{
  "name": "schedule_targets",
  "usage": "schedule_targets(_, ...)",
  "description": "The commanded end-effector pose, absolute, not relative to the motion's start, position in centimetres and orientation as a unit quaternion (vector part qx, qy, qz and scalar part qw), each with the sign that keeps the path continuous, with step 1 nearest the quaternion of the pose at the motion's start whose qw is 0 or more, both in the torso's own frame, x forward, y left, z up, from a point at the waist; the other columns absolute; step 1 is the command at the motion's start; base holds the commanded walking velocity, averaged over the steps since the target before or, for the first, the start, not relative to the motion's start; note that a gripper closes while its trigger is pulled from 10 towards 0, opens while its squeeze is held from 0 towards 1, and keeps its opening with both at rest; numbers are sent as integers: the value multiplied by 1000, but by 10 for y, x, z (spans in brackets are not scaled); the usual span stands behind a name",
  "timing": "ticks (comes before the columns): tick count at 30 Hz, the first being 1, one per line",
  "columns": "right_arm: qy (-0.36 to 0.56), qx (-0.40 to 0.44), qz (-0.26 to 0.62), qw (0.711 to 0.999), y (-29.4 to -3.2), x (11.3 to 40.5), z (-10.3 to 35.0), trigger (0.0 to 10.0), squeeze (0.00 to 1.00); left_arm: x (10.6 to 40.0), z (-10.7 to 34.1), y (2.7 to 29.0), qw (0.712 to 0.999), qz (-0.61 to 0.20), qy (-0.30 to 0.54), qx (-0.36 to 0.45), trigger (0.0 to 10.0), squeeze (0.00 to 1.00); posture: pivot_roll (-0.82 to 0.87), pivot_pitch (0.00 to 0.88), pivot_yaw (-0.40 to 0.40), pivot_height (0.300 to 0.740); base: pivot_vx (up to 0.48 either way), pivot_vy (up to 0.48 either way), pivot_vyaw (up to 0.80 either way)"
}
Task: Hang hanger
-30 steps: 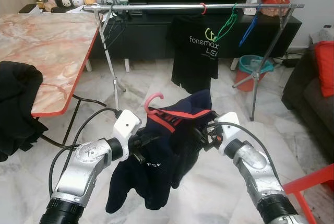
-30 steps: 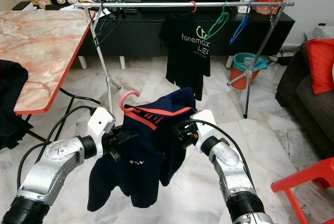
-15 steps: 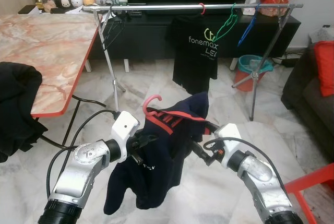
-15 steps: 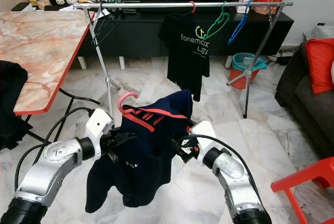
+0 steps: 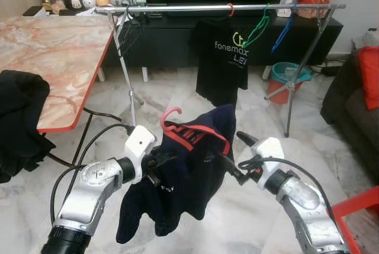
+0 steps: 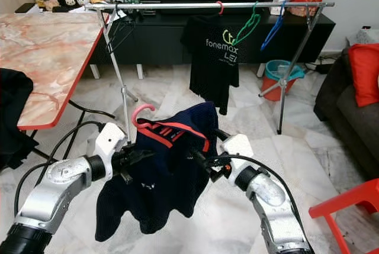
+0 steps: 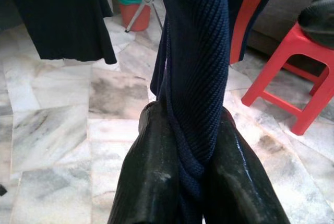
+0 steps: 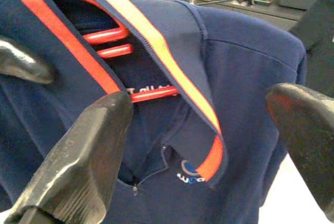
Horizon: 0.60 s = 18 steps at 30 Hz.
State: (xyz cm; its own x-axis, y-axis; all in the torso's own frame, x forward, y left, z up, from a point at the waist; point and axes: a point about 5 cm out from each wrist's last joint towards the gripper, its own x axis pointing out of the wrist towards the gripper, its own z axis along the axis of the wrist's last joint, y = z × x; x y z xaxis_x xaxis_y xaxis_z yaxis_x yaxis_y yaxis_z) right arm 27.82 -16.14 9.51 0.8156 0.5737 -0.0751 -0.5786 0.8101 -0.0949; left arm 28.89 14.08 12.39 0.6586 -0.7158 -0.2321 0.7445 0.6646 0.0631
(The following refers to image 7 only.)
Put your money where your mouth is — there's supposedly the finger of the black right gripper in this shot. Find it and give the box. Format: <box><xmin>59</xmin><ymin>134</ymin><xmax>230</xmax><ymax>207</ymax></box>
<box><xmin>297</xmin><ymin>0</ymin><xmax>334</xmax><ymax>48</ymax></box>

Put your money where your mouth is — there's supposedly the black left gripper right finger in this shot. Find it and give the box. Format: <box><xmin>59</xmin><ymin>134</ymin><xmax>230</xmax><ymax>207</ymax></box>
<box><xmin>203</xmin><ymin>109</ymin><xmax>290</xmax><ymax>224</ymax></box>

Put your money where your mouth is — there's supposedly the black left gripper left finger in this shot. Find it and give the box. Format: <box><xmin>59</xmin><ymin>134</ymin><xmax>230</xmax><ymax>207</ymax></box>
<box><xmin>108</xmin><ymin>102</ymin><xmax>181</xmax><ymax>224</ymax></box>

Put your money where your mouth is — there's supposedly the navy knit garment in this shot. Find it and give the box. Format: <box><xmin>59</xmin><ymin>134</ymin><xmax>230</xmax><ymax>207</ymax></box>
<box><xmin>150</xmin><ymin>0</ymin><xmax>281</xmax><ymax>224</ymax></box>

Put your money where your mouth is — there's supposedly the dark grey sofa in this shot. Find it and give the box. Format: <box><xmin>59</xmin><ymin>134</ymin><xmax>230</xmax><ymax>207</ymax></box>
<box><xmin>246</xmin><ymin>0</ymin><xmax>334</xmax><ymax>77</ymax></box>

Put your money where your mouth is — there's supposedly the red plastic stool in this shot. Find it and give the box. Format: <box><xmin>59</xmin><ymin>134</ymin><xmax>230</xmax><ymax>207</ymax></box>
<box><xmin>241</xmin><ymin>21</ymin><xmax>334</xmax><ymax>135</ymax></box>

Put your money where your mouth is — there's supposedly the orange plastic bucket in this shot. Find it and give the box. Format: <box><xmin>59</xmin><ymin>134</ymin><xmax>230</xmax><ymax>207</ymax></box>
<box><xmin>118</xmin><ymin>0</ymin><xmax>152</xmax><ymax>32</ymax></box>

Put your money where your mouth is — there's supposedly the black fonemax T-shirt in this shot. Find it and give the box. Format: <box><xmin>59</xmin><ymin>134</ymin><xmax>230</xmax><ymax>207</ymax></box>
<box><xmin>0</xmin><ymin>0</ymin><xmax>117</xmax><ymax>65</ymax></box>

